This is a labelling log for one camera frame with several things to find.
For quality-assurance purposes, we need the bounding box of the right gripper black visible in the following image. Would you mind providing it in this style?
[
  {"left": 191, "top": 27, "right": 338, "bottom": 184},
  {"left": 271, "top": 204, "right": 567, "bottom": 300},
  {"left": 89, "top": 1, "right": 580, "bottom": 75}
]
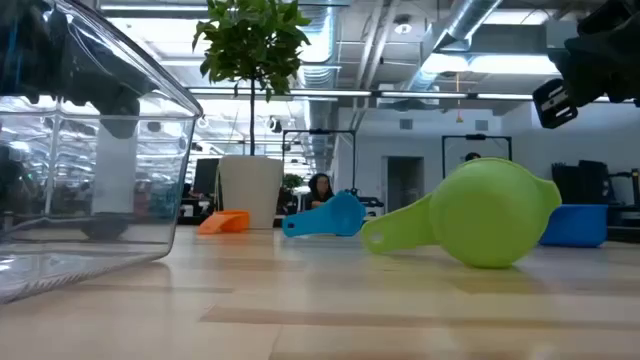
[{"left": 548, "top": 28, "right": 640, "bottom": 110}]

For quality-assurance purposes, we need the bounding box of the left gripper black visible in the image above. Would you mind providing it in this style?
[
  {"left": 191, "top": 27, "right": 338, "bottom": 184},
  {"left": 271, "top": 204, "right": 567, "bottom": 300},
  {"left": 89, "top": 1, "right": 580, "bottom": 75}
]
[{"left": 64, "top": 34, "right": 157, "bottom": 105}]

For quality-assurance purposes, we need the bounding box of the clear plastic basket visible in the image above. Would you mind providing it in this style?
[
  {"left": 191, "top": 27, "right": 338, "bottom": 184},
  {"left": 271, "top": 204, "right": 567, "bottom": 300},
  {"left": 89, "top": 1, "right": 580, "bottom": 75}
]
[{"left": 0, "top": 0, "right": 204, "bottom": 305}]

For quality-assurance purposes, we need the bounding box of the small dark blue measuring cup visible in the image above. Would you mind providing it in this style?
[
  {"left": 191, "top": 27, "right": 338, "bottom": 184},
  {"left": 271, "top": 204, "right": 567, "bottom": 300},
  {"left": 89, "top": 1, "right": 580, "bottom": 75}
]
[{"left": 79, "top": 213, "right": 130, "bottom": 241}]

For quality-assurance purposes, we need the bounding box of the large blue measuring cup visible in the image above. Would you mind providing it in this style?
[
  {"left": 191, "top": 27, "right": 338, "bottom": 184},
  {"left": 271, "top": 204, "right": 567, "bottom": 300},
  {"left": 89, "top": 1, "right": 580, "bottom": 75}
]
[{"left": 538, "top": 203, "right": 609, "bottom": 249}]

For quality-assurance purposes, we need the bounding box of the orange measuring cup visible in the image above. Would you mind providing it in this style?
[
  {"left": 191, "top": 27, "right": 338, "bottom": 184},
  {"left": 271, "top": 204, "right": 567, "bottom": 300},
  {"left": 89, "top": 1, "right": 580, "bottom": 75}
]
[{"left": 197, "top": 210, "right": 251, "bottom": 236}]

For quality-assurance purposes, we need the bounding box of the green measuring cup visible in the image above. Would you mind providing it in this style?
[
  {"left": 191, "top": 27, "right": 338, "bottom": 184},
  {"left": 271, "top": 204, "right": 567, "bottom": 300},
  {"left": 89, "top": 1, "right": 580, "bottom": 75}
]
[{"left": 360, "top": 157, "right": 563, "bottom": 269}]

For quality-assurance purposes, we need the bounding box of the light blue measuring cup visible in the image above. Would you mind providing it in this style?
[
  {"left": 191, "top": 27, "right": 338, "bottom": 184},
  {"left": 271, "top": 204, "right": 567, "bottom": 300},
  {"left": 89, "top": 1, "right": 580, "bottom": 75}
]
[{"left": 281, "top": 190, "right": 368, "bottom": 238}]

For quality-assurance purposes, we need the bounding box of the dark background equipment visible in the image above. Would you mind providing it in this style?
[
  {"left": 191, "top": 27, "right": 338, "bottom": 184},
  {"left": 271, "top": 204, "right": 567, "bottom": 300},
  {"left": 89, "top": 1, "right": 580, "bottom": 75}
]
[{"left": 551, "top": 159, "right": 640, "bottom": 229}]

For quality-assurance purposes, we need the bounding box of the black background monitor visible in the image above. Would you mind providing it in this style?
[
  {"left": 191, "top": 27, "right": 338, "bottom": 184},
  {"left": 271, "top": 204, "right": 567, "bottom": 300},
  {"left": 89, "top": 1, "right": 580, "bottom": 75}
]
[{"left": 193, "top": 158, "right": 221, "bottom": 199}]

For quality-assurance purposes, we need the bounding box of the green plant in white pot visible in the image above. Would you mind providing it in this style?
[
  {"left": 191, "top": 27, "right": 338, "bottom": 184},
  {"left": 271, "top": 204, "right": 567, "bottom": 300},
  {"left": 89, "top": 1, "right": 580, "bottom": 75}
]
[{"left": 192, "top": 0, "right": 312, "bottom": 230}]

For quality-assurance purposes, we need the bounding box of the small background plant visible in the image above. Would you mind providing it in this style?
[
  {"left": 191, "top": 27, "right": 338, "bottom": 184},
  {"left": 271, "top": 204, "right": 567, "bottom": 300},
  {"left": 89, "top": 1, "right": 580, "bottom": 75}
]
[{"left": 282, "top": 173, "right": 305, "bottom": 194}]

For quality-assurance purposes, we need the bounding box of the grey doorway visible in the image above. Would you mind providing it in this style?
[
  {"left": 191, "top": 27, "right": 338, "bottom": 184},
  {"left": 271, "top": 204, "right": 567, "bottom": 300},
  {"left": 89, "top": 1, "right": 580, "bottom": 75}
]
[{"left": 382, "top": 155, "right": 425, "bottom": 214}]

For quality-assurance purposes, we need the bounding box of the black metal rig frame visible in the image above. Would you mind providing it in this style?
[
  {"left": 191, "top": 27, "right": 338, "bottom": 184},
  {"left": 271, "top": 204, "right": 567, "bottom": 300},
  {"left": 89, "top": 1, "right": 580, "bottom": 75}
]
[{"left": 441, "top": 133, "right": 513, "bottom": 179}]

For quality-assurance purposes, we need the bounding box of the silver ventilation duct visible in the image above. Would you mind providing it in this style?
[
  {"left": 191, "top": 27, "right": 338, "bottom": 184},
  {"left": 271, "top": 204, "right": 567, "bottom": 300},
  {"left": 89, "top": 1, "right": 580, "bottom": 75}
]
[{"left": 407, "top": 0, "right": 504, "bottom": 94}]

